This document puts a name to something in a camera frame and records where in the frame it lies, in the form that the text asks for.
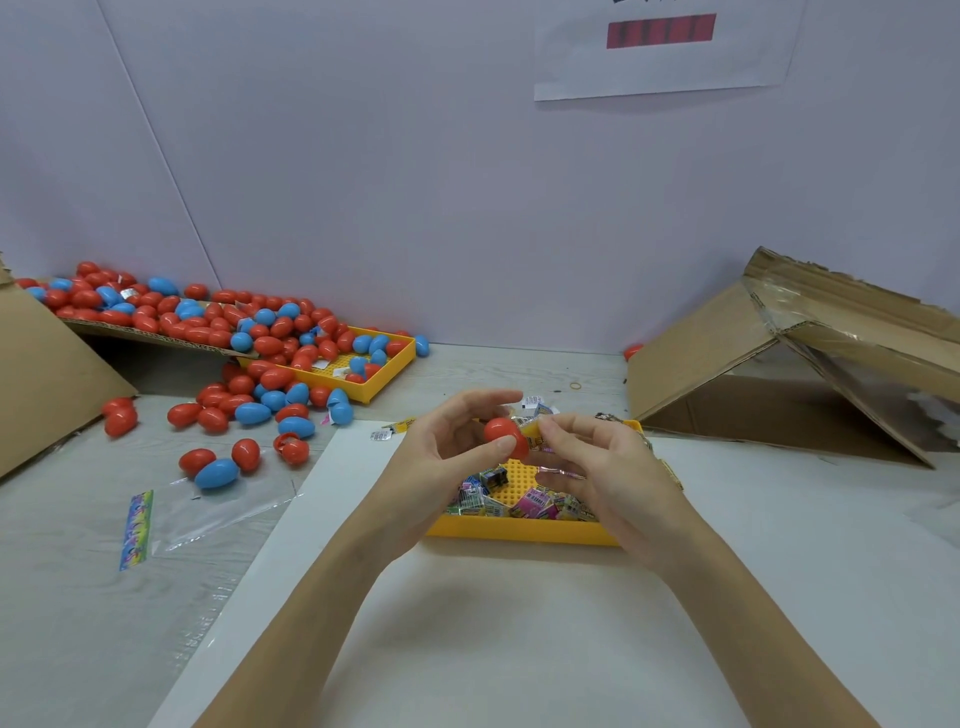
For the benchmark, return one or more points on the person's left hand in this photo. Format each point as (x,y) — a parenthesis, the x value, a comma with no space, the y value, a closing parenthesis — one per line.
(428,480)

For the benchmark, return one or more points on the person's right hand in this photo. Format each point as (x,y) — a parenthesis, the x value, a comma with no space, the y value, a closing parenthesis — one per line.
(623,488)

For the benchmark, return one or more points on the single red plastic egg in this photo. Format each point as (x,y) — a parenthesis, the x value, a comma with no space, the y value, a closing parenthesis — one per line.
(503,435)

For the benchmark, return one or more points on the pile of plastic eggs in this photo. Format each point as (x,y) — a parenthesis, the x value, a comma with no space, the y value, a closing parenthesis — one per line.
(225,327)

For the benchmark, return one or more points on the person's right forearm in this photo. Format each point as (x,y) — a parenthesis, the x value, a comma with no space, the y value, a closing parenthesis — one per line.
(765,638)

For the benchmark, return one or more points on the yellow plastic tray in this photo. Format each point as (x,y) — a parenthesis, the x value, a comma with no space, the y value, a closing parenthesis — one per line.
(503,531)

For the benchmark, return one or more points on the yellow tray under eggs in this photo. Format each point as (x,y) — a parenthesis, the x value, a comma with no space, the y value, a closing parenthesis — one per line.
(387,368)

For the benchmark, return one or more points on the torn flattened cardboard box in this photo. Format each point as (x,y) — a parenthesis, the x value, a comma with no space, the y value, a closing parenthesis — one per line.
(698,353)

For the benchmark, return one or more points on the clear bag with coloured label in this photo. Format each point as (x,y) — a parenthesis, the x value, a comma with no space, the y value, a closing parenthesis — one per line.
(210,522)

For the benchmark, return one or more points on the brown cardboard sheet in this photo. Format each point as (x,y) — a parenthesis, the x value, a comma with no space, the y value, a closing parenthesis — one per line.
(143,336)

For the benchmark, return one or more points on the white crumpled plastic scraps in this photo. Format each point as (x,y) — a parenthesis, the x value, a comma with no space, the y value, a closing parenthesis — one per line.
(942,413)

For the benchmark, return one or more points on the tall brown cardboard box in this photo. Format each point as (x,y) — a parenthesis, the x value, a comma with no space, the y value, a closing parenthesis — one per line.
(42,390)

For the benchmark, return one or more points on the white paper sign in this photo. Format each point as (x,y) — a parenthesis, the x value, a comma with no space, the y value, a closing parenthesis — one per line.
(668,53)

